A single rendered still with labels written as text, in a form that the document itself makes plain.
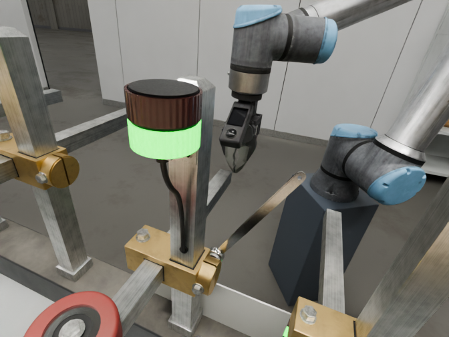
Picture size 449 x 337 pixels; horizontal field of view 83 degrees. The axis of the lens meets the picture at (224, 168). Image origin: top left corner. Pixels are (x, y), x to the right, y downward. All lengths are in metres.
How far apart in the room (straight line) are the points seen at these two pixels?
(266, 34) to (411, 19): 2.56
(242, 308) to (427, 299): 0.26
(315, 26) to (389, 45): 2.44
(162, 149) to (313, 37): 0.46
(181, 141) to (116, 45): 3.46
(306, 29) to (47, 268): 0.70
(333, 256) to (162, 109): 0.39
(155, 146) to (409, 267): 0.25
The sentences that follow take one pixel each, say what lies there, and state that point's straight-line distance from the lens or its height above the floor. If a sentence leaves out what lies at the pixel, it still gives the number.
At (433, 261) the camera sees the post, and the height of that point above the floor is 1.00.
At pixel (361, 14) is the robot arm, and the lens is 0.83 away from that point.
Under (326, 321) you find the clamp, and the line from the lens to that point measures 0.40.
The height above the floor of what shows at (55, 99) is 0.94.
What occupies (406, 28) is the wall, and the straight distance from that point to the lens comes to 3.05.
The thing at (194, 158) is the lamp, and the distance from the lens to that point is 0.26.
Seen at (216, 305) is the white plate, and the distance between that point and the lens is 0.49.
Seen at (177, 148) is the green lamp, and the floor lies 1.07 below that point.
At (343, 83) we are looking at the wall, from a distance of 3.00.
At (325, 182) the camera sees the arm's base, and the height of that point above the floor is 0.65.
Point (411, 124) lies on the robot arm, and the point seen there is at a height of 0.96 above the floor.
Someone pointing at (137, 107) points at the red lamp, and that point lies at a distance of 0.19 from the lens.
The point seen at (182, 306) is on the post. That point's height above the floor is 0.77.
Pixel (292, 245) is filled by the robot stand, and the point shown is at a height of 0.31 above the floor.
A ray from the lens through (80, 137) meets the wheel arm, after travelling 0.54.
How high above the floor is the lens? 1.16
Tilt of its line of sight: 30 degrees down
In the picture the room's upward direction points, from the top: 6 degrees clockwise
